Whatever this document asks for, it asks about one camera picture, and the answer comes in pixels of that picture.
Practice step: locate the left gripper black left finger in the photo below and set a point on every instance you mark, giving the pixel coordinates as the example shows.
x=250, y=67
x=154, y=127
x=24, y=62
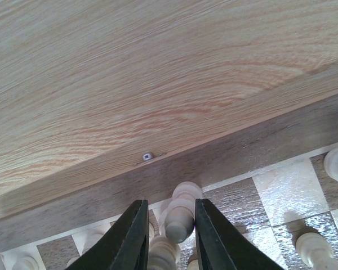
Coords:
x=124, y=246

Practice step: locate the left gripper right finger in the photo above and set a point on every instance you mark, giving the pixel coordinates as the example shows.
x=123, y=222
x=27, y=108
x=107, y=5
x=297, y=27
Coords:
x=221, y=246

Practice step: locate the white bishop king side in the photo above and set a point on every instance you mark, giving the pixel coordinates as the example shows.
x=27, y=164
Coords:
x=180, y=219

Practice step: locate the white chess piece pair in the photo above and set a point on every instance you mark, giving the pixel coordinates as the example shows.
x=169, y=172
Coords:
x=164, y=252

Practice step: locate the white chess piece tall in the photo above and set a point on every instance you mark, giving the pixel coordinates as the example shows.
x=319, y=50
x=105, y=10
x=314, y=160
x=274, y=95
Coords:
x=91, y=238

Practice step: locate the wooden chess board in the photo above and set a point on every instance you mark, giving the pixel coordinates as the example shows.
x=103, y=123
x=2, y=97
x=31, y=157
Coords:
x=268, y=180

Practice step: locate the white piece on board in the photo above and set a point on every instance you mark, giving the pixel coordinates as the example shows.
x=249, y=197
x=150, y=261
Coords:
x=316, y=252

